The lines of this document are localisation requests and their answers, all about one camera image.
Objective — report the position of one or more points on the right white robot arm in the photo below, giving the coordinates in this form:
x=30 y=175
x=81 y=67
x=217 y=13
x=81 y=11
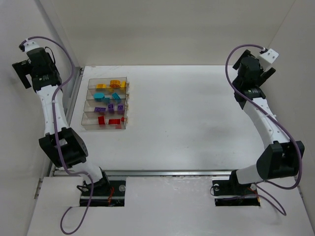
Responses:
x=282 y=157

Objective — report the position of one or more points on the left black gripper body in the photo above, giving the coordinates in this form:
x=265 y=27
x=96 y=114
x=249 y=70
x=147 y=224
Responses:
x=20 y=72

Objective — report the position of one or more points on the teal lego block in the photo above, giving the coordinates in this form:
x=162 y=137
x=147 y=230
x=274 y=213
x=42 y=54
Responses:
x=116 y=97
x=99 y=96

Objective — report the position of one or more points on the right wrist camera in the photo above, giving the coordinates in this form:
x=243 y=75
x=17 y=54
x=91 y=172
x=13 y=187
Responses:
x=267 y=58

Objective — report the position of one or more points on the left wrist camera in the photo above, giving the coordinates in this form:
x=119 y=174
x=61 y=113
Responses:
x=28 y=45

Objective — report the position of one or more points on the yellow flower lego block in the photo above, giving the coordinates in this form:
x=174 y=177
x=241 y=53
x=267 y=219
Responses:
x=115 y=84

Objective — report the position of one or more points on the purple square lego block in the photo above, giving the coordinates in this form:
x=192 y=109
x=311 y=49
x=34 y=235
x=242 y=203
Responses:
x=111 y=108

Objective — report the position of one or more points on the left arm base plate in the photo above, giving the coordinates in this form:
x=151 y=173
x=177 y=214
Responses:
x=104 y=196

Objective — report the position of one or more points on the clear compartment organizer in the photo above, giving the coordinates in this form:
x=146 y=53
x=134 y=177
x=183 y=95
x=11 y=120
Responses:
x=106 y=104

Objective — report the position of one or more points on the aluminium rail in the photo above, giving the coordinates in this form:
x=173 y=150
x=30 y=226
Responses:
x=151 y=173

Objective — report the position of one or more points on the red round lego block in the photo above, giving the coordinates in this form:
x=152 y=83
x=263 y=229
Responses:
x=101 y=120

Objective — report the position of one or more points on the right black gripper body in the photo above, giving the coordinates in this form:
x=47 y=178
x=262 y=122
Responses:
x=269 y=73

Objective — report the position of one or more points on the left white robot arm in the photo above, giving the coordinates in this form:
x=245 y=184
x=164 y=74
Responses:
x=63 y=146

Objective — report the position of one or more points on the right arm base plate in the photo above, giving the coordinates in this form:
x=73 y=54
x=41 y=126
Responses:
x=232 y=194

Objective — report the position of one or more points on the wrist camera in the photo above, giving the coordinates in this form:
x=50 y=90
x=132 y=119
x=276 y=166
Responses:
x=267 y=58
x=28 y=45

